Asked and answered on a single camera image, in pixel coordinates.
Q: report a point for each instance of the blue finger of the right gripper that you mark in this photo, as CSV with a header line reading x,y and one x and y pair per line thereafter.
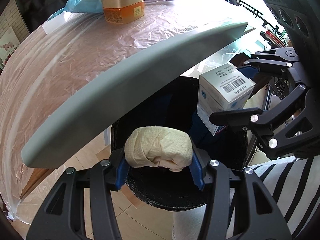
x,y
248,71
237,118

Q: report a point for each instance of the giraffe picture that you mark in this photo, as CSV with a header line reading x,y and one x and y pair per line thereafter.
x,y
8,44

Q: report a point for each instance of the black round trash bin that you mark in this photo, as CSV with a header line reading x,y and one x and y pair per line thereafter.
x,y
174,106

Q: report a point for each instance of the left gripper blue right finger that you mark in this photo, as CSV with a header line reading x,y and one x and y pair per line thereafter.
x,y
197,172

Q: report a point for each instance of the orange jar cream lid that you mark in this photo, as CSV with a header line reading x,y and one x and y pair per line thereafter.
x,y
123,11

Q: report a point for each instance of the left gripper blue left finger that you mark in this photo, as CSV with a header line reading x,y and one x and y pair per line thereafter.
x,y
121,173

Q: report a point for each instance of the blue plastic snack bag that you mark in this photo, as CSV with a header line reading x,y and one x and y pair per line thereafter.
x,y
80,6

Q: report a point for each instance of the striped sleeve forearm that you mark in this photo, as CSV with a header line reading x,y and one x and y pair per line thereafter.
x,y
294,185

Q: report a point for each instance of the white barcode carton box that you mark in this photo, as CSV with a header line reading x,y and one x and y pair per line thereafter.
x,y
223,88

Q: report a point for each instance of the beige tissue wad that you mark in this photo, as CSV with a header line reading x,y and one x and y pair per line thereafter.
x,y
155,146

